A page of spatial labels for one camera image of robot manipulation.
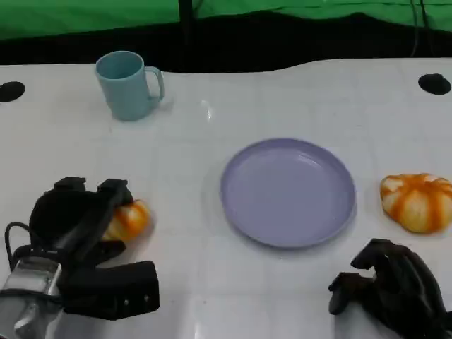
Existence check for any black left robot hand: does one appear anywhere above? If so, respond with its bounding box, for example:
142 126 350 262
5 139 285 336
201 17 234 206
28 176 135 270

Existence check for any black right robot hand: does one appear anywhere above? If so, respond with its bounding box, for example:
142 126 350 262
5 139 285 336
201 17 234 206
328 238 452 339

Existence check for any orange and white bread roll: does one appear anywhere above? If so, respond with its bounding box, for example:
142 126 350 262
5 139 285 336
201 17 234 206
102 199 151 243
379 172 452 234

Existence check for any black table grommet hole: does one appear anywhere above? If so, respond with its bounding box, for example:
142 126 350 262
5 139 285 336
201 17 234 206
417 73 452 95
0 81 26 103

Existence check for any pale green mug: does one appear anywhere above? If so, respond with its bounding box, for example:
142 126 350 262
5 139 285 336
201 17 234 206
94 50 165 122

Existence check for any lilac plate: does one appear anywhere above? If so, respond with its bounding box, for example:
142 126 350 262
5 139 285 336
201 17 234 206
220 138 357 250

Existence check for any green cloth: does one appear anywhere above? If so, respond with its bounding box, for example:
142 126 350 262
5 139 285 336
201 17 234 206
0 0 452 40

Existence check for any black upright pole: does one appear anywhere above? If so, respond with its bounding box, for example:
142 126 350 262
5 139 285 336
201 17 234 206
178 0 195 45

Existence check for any black looped wrist cable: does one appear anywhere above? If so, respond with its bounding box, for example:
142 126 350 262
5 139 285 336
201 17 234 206
4 221 43 273

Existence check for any long black arm cable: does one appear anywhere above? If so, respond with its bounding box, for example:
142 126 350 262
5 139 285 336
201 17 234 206
0 287 64 305

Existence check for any thin black hanging cable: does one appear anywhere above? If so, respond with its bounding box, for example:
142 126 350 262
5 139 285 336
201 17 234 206
409 0 430 57

